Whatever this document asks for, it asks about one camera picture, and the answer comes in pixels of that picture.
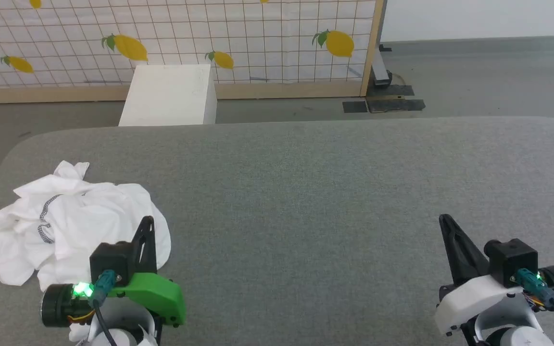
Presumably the metal partition foot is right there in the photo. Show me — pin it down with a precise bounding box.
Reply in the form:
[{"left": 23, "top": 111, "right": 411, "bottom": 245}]
[{"left": 372, "top": 44, "right": 394, "bottom": 88}]

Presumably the grey fabric table cover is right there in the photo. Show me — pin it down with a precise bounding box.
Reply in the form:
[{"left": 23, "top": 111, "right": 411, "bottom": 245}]
[{"left": 0, "top": 117, "right": 554, "bottom": 346}]

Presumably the left arm teal-plug black cable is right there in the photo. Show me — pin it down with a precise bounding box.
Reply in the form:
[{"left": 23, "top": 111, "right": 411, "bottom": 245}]
[{"left": 87, "top": 270, "right": 118, "bottom": 346}]

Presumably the white rectangular box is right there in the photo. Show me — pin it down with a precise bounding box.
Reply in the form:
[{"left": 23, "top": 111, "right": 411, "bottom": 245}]
[{"left": 118, "top": 64, "right": 218, "bottom": 127}]

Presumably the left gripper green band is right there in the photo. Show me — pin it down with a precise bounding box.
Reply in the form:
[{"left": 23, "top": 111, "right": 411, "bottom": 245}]
[{"left": 106, "top": 216, "right": 187, "bottom": 328}]

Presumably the long black floor mat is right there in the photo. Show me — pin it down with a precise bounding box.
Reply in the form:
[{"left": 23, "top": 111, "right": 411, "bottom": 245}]
[{"left": 367, "top": 99, "right": 426, "bottom": 114}]

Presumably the lemon print wood-framed partition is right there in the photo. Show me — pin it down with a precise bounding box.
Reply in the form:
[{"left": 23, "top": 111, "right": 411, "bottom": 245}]
[{"left": 0, "top": 0, "right": 386, "bottom": 105}]

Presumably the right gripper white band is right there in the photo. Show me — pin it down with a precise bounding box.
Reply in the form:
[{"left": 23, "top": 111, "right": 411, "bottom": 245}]
[{"left": 433, "top": 214, "right": 531, "bottom": 337}]

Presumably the thin black floor mat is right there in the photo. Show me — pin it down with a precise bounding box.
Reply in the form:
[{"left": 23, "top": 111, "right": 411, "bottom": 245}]
[{"left": 373, "top": 85, "right": 415, "bottom": 97}]

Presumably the white t-shirt with grey trim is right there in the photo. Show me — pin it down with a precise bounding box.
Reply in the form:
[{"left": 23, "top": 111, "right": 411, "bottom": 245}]
[{"left": 0, "top": 161, "right": 172, "bottom": 293}]

